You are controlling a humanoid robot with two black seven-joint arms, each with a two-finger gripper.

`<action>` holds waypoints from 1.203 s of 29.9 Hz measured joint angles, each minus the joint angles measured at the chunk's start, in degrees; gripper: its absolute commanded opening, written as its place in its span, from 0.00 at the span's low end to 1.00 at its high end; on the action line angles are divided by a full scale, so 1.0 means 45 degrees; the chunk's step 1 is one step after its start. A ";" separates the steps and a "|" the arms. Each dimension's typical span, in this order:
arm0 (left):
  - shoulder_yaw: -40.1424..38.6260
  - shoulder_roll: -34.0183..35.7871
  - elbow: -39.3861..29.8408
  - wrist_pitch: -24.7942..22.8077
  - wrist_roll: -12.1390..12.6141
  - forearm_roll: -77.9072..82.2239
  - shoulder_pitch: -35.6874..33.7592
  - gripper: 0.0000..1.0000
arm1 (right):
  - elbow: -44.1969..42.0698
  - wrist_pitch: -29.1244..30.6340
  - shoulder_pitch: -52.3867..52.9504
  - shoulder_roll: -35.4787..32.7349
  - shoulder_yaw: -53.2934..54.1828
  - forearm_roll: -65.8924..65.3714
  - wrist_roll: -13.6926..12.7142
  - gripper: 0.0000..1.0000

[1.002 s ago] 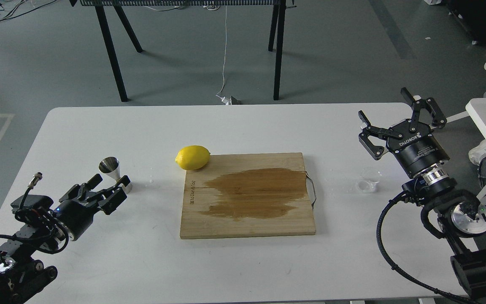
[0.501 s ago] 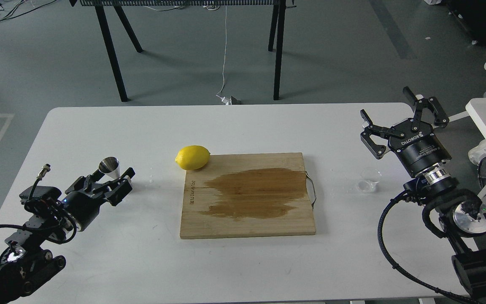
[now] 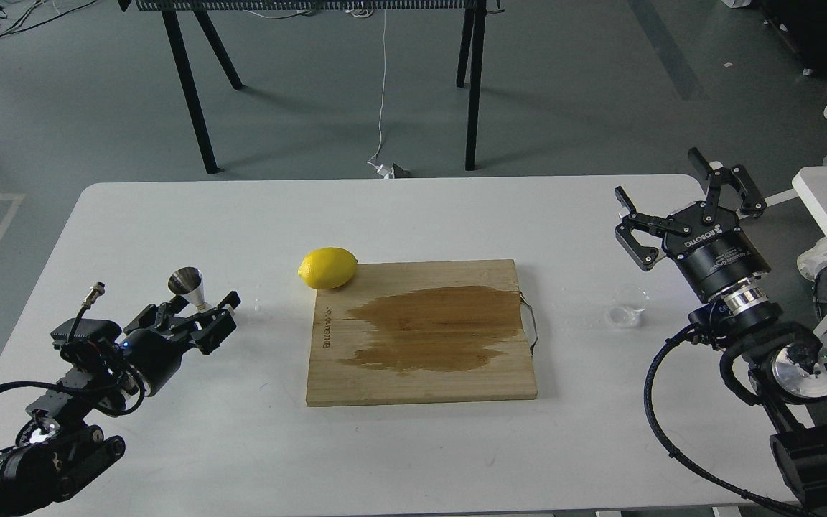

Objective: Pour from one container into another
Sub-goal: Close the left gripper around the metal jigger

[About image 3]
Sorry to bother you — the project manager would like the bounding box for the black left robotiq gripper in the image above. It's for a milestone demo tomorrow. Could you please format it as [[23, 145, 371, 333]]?
[[121, 291, 242, 396]]

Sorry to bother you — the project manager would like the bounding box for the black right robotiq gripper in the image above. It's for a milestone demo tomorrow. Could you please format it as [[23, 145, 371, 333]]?
[[615, 147, 771, 302]]

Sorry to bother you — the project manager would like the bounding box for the steel double jigger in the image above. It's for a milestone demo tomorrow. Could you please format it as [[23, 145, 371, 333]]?
[[167, 267, 209, 312]]

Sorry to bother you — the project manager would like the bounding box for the clear plastic measuring cup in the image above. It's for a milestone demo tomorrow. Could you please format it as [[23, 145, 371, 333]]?
[[603, 284, 650, 328]]

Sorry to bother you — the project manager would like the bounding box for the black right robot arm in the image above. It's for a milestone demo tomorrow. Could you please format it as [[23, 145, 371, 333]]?
[[616, 148, 827, 516]]

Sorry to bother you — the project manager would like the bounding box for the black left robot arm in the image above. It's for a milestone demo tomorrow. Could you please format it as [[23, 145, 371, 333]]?
[[0, 284, 240, 516]]

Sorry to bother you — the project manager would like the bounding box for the yellow lemon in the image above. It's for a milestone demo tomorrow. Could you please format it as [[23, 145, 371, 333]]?
[[296, 248, 358, 290]]

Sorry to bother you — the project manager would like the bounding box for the wooden cutting board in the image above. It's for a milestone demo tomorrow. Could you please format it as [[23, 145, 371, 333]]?
[[305, 258, 538, 408]]

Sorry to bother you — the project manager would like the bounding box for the white hanging cable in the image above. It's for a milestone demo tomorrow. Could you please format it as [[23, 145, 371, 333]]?
[[366, 7, 410, 180]]

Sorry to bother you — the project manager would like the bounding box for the black metal table frame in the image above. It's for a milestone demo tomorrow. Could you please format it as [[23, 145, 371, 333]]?
[[118, 1, 503, 174]]

